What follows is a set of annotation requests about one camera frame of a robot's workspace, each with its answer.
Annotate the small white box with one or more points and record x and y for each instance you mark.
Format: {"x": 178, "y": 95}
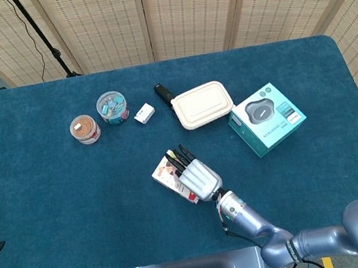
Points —
{"x": 144, "y": 113}

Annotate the blue table mat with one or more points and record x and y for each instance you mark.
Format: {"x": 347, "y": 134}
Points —
{"x": 79, "y": 235}

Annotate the yellow floor tape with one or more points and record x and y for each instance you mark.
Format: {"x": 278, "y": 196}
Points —
{"x": 328, "y": 265}

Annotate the clear jar colourful binder clips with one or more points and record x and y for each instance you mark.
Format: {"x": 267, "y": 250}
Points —
{"x": 112, "y": 108}

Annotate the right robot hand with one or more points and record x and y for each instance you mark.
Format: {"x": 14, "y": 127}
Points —
{"x": 200, "y": 178}

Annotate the pink snack box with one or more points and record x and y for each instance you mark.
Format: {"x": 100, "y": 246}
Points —
{"x": 165, "y": 178}

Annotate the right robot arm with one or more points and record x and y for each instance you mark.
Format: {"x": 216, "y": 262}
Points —
{"x": 323, "y": 242}

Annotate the black tripod stand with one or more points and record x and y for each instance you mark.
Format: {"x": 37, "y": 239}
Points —
{"x": 44, "y": 36}

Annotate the beige lidded lunch box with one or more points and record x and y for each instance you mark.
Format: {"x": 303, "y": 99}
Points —
{"x": 202, "y": 103}

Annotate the clear jar brown rubber bands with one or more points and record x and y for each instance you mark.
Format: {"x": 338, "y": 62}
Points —
{"x": 84, "y": 129}

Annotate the teal speaker product box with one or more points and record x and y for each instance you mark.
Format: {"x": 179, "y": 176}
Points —
{"x": 266, "y": 118}

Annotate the black marker pen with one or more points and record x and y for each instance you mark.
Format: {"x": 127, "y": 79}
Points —
{"x": 162, "y": 93}

